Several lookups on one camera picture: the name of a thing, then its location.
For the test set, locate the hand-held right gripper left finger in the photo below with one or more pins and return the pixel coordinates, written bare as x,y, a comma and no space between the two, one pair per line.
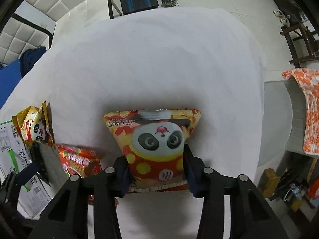
123,176

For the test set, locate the white printed cardboard box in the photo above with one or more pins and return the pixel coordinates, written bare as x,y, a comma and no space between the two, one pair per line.
12,149

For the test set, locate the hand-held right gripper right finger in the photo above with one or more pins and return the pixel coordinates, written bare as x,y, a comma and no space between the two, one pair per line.
191,176

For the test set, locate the white table cloth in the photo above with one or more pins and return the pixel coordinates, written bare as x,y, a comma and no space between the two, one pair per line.
154,62

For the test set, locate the pair of white slippers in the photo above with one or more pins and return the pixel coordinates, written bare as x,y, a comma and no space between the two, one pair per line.
282,17

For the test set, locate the blue cloth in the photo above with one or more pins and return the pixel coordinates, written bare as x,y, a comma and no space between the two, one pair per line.
10,84

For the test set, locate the small panda snack bag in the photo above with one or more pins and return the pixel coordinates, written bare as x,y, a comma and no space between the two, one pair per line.
35,127

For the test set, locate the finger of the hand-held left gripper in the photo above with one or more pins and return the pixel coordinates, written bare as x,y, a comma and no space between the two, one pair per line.
41,163

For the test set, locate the dark wooden stool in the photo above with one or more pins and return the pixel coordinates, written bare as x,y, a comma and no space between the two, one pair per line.
299,42

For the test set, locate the brown cardboard box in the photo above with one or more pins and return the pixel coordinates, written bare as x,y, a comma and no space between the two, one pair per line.
269,183

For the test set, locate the white tufted headboard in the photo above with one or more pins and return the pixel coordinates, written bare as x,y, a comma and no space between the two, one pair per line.
44,7

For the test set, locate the large panda snack bag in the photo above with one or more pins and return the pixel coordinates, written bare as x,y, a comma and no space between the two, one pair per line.
154,149

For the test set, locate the red snack bag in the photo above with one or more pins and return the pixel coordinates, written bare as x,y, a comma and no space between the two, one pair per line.
79,161

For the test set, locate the orange floral cloth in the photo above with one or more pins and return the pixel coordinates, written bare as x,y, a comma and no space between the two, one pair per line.
311,109

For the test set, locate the dark navy clothing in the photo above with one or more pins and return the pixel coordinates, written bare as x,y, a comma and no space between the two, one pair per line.
31,59

